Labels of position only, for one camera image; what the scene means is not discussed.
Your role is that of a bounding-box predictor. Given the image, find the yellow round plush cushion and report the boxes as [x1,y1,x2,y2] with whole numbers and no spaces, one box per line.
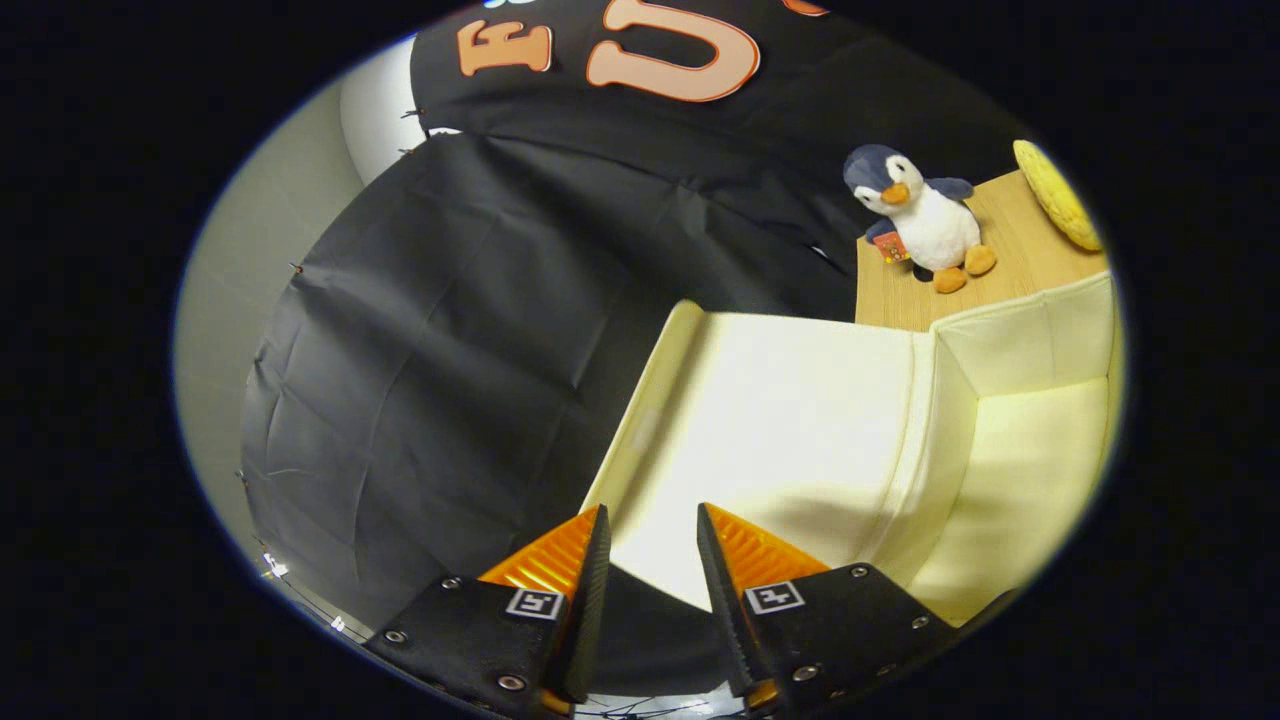
[1013,139,1104,253]

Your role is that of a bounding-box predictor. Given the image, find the cream fabric storage box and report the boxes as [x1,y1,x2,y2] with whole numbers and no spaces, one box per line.
[579,270,1123,631]

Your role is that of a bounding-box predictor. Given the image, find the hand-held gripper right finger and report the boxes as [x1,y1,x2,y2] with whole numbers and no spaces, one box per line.
[697,502,961,717]

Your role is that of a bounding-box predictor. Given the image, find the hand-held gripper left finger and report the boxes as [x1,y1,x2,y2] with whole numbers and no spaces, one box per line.
[365,505,613,719]

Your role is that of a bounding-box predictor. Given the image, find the black backdrop cloth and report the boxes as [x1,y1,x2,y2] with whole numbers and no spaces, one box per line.
[238,0,1036,701]

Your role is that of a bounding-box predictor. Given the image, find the penguin plush toy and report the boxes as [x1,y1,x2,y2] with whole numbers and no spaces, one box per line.
[843,143,998,295]

